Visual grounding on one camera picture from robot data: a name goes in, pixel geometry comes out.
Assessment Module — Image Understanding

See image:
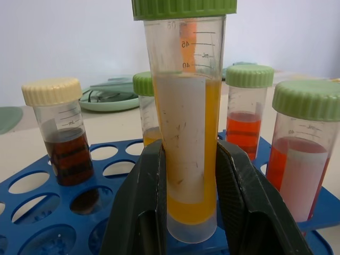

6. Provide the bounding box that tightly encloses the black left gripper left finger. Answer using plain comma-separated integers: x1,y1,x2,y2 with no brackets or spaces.
99,139,168,255

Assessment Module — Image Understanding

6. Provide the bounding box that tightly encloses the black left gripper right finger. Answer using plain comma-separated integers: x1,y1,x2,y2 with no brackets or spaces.
215,140,315,255

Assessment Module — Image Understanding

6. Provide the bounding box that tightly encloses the red tube with green cap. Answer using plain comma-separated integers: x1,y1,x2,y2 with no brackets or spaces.
225,64,275,162
265,79,340,224

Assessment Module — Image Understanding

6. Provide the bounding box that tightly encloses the yellow tube with green cap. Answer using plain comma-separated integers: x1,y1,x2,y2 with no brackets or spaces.
131,0,238,244
132,71,163,147

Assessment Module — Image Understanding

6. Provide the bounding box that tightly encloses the blue test tube rack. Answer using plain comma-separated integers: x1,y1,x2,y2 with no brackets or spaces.
0,130,340,255

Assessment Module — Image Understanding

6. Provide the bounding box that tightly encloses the brown tube with cream cap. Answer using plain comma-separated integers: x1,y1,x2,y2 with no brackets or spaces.
21,76,101,215

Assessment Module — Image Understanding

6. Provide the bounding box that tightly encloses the pale green plate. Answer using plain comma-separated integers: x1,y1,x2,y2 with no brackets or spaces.
79,89,141,112

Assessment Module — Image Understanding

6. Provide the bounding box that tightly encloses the green placemat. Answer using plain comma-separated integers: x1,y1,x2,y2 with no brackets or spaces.
0,106,24,135

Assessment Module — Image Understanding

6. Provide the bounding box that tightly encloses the orange soda bottle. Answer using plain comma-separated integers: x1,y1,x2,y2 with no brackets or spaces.
179,22,199,78

